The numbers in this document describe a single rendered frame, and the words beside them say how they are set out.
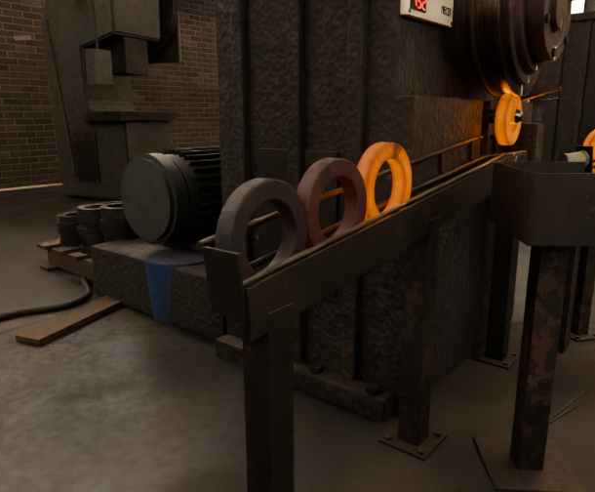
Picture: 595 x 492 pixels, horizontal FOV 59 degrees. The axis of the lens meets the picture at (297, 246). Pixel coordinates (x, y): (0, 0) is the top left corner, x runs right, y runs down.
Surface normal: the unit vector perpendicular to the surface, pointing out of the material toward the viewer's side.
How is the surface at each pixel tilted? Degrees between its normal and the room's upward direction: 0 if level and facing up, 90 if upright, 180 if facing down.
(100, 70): 90
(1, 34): 90
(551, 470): 0
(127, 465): 0
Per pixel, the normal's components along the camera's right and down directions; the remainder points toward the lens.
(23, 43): 0.77, 0.15
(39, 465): 0.00, -0.97
